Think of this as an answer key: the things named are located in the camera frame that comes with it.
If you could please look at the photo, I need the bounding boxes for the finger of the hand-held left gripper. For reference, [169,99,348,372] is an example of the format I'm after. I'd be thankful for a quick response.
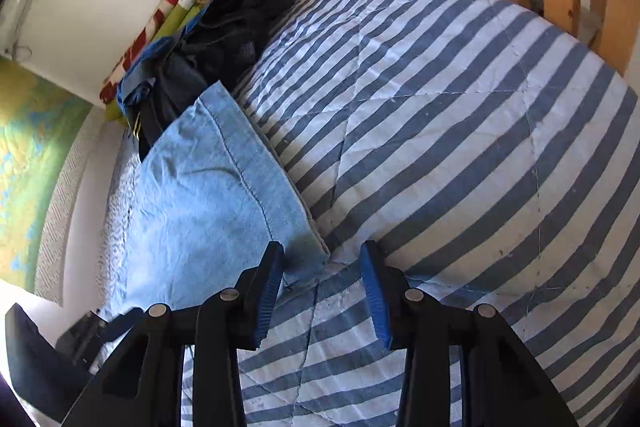
[97,307,148,344]

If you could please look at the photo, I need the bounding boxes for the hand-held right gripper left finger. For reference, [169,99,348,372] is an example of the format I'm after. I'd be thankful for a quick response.
[62,241,286,427]

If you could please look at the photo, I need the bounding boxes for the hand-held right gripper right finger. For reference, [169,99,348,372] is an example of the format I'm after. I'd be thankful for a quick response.
[360,241,563,427]

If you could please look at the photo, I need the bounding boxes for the light blue jeans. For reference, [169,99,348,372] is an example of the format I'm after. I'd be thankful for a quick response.
[112,82,331,313]

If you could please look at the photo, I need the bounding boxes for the striped blue white bedspread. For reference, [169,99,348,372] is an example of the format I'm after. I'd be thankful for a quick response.
[90,0,640,427]

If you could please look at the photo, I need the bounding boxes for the black yellow-striped garment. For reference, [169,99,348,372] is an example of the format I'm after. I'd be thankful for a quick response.
[122,92,171,158]

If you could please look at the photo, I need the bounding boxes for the bright blue garment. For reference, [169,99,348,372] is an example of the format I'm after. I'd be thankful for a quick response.
[117,4,206,108]

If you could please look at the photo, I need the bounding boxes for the red cream patterned folded blanket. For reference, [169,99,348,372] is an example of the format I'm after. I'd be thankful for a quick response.
[99,0,201,105]

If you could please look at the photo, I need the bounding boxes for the dark grey pants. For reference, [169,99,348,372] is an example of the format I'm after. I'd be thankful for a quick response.
[187,0,301,92]

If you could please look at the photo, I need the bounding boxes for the green folded blanket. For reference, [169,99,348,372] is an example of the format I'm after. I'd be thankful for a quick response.
[102,0,211,128]

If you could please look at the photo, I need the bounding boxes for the landscape wall poster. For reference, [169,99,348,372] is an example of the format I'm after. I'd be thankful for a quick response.
[0,57,108,308]

